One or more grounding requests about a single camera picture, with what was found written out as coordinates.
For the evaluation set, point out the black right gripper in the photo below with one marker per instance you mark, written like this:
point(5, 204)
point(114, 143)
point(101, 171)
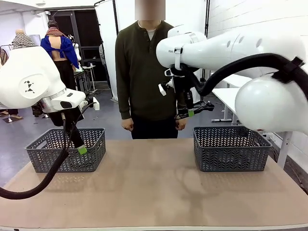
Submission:
point(179, 83)

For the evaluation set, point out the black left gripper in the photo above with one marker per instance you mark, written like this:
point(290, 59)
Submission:
point(69, 118)

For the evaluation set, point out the person's left forearm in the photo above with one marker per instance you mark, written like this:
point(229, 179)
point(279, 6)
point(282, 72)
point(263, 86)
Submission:
point(181, 103)

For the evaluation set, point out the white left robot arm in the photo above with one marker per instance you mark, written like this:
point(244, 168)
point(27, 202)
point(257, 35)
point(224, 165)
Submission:
point(24, 72)

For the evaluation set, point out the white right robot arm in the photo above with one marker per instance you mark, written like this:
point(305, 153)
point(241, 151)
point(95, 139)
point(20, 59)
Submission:
point(240, 48)

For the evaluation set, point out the person's right forearm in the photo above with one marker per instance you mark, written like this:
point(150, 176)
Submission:
point(125, 101)

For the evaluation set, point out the person's left hand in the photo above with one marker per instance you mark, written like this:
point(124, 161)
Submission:
point(181, 124)

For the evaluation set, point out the person's right hand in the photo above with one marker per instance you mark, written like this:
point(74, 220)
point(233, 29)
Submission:
point(127, 125)

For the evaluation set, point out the grey plastic lattice basket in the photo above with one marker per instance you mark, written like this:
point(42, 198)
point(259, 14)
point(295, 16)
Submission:
point(228, 156)
point(96, 154)

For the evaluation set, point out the person in green sweater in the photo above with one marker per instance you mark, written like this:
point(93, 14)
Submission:
point(142, 72)

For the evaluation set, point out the white background work desk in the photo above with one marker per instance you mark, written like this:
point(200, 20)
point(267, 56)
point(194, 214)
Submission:
point(87, 69)

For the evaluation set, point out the black backdrop stand pole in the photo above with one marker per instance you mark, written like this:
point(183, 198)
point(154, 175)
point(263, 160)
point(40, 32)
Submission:
point(116, 19)
point(207, 14)

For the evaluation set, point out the mannequin with blue garment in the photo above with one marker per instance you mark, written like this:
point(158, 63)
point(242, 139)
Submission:
point(57, 45)

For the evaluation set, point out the white photo backdrop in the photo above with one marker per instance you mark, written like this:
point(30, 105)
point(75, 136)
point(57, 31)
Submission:
point(108, 36)

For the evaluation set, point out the white metal stand leg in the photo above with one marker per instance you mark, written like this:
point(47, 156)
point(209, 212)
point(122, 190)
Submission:
point(285, 149)

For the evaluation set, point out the black framed glass door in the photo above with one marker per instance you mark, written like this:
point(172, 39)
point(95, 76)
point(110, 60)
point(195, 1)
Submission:
point(89, 31)

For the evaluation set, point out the mannequin in dark robe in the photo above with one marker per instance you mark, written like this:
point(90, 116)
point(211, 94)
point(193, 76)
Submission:
point(3, 56)

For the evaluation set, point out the mannequin with houndstooth scarf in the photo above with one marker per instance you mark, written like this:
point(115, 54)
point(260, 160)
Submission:
point(22, 39)

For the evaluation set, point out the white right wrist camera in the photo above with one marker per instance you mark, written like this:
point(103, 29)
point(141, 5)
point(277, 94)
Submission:
point(162, 89)

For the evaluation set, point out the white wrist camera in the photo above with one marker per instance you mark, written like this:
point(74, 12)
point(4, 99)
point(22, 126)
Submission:
point(96, 104)
point(162, 89)

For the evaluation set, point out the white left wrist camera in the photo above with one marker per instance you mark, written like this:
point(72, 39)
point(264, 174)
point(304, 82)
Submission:
point(96, 104)

